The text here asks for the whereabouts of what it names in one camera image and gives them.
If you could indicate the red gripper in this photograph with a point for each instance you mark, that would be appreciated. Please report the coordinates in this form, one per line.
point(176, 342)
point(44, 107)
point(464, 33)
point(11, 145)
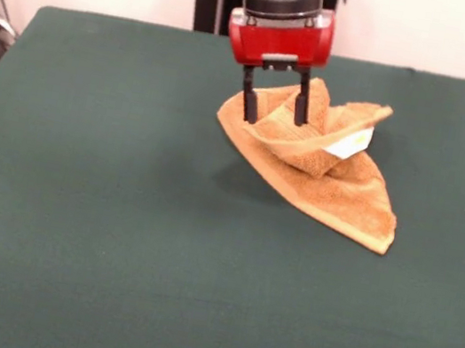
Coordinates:
point(278, 42)

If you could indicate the orange terry towel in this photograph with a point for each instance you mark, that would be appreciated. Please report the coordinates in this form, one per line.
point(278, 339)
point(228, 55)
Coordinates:
point(346, 194)

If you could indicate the dark green table cloth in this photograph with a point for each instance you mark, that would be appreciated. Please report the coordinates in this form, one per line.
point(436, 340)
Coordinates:
point(74, 200)

